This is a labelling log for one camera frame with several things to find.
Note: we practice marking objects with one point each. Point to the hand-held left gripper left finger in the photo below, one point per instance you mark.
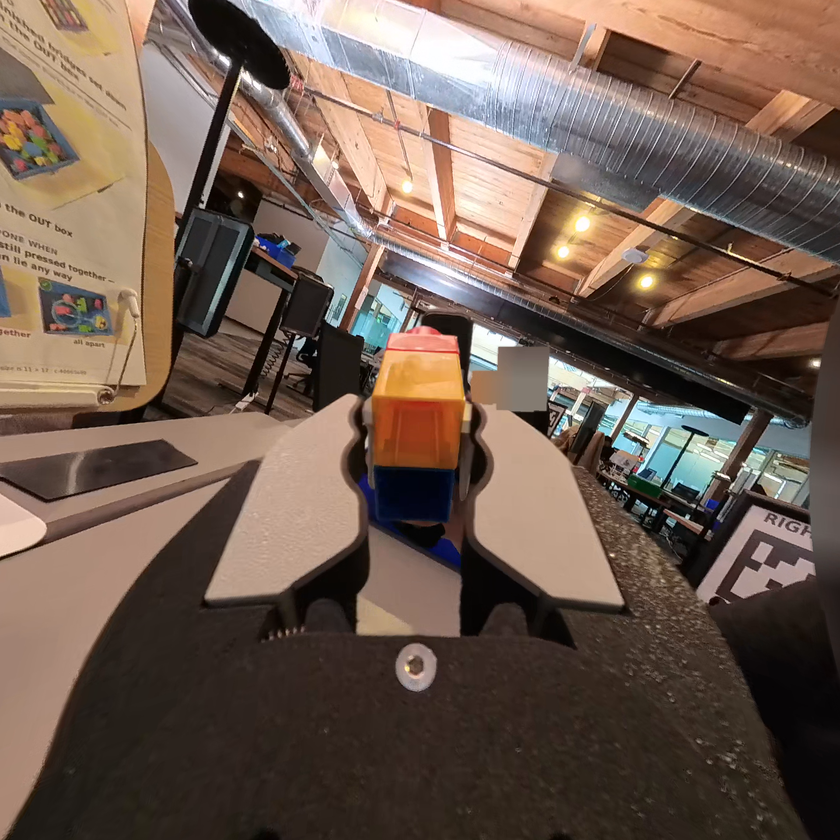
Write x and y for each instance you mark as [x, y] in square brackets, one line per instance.
[289, 518]

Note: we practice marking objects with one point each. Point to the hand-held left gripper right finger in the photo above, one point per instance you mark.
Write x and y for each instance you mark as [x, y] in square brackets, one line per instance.
[544, 525]

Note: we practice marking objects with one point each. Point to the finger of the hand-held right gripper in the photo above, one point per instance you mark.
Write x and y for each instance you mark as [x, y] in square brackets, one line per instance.
[466, 459]
[369, 446]

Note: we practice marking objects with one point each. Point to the red block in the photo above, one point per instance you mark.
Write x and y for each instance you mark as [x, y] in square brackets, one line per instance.
[423, 341]

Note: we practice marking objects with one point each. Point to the orange one-stud block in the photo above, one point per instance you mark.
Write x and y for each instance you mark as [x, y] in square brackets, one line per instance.
[413, 413]

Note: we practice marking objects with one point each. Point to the blue one-stud block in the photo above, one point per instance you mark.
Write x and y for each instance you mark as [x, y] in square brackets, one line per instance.
[413, 492]

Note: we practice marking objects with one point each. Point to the blue plastic bin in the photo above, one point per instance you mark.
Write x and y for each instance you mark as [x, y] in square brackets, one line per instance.
[453, 554]

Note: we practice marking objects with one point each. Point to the black desk monitor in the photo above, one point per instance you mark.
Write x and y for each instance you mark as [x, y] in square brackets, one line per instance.
[307, 305]

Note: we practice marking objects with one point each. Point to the wooden top standing desk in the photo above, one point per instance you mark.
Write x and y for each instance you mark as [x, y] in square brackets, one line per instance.
[275, 269]

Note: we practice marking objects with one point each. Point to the grey desk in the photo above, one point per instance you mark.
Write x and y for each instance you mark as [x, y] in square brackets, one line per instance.
[98, 590]

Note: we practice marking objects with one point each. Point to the black partition panel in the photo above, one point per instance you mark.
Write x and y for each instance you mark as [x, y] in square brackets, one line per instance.
[338, 367]

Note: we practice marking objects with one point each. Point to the brown coat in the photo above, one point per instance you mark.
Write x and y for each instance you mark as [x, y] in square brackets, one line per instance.
[590, 449]

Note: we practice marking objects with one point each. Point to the green storage box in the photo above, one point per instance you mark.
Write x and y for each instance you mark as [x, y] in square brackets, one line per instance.
[646, 485]

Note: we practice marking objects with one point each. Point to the white power strip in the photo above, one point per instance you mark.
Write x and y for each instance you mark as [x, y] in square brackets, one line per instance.
[249, 397]

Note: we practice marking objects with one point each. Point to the black floor lamp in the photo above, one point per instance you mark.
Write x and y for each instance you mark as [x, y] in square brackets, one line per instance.
[695, 430]
[243, 39]

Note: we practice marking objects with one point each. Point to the white ceiling device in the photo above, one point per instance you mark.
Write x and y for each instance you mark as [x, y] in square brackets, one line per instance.
[634, 256]

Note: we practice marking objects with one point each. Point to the blue storage bins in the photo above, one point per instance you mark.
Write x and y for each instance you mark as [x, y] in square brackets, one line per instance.
[275, 253]

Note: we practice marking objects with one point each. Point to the framed marker sign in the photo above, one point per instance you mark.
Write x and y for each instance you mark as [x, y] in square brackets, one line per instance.
[754, 551]

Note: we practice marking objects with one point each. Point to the black display on stand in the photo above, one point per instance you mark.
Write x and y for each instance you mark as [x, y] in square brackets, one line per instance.
[213, 269]

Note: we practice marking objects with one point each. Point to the person's black jacket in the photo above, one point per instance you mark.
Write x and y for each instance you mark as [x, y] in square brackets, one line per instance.
[754, 656]

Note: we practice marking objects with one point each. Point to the white document stand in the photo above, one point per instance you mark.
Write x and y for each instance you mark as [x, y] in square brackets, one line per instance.
[16, 525]

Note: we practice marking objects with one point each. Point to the rounded wooden board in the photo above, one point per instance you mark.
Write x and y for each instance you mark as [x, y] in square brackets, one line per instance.
[161, 262]

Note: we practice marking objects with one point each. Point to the printed instruction sheet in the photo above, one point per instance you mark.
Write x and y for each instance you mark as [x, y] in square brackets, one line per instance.
[65, 197]

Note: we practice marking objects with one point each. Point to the large corrugated silver duct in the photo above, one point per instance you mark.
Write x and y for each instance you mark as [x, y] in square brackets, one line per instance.
[623, 124]

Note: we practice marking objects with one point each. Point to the silver ceiling duct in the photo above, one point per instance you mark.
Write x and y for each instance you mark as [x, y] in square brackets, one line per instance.
[282, 124]

